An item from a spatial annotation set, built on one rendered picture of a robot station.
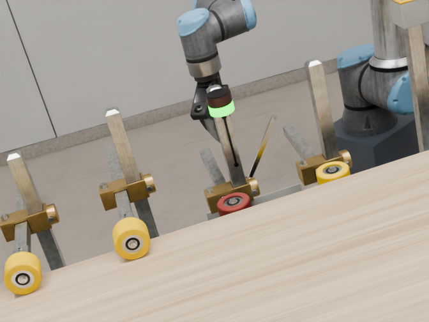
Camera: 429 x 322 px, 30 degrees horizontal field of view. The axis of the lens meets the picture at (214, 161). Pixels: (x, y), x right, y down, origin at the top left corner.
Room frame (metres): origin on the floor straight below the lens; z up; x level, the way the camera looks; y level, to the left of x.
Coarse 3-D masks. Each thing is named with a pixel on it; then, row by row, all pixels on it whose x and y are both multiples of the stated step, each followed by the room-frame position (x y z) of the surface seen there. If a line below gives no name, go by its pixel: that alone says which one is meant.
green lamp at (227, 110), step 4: (232, 100) 1.74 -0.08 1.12; (232, 104) 1.73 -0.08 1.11; (220, 108) 1.72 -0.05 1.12; (224, 108) 1.72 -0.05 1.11; (228, 108) 1.72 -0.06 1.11; (232, 108) 1.73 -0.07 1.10; (212, 112) 1.73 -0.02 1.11; (216, 112) 1.72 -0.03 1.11; (220, 112) 1.72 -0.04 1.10; (224, 112) 1.72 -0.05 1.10; (228, 112) 1.72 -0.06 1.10; (216, 116) 1.72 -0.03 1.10; (220, 116) 1.72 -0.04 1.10
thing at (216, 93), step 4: (220, 88) 1.77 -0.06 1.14; (224, 88) 1.76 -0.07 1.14; (212, 92) 1.76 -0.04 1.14; (216, 92) 1.75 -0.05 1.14; (220, 92) 1.75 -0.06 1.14; (224, 92) 1.74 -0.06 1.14; (228, 92) 1.74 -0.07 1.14; (208, 96) 1.74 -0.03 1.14; (212, 96) 1.73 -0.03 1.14; (216, 96) 1.73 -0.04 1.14; (220, 96) 1.72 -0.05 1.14; (228, 104) 1.72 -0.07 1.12; (212, 108) 1.73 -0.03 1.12; (216, 108) 1.72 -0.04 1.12; (224, 116) 1.74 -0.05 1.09; (228, 116) 1.78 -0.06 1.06; (216, 120) 1.77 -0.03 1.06; (224, 120) 1.74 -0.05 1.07; (228, 128) 1.75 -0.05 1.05; (228, 132) 1.76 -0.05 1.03; (228, 136) 1.76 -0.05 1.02; (232, 148) 1.77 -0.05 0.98; (232, 152) 1.77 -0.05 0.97; (236, 160) 1.77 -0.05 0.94; (236, 164) 1.77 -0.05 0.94
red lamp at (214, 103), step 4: (224, 96) 1.72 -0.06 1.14; (228, 96) 1.73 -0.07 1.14; (208, 100) 1.73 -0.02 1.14; (212, 100) 1.72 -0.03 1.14; (216, 100) 1.72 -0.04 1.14; (220, 100) 1.72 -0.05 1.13; (224, 100) 1.72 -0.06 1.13; (228, 100) 1.72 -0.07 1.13; (208, 104) 1.74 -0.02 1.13; (212, 104) 1.72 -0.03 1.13; (216, 104) 1.72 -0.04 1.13; (220, 104) 1.72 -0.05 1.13; (224, 104) 1.72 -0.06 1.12
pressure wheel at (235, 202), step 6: (240, 192) 1.68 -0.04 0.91; (222, 198) 1.67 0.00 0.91; (228, 198) 1.67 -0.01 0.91; (234, 198) 1.65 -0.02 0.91; (240, 198) 1.66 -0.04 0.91; (246, 198) 1.64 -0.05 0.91; (222, 204) 1.64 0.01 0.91; (228, 204) 1.64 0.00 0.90; (234, 204) 1.64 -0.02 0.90; (240, 204) 1.62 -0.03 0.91; (246, 204) 1.62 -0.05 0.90; (222, 210) 1.62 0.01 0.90; (228, 210) 1.61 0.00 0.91; (234, 210) 1.61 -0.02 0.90
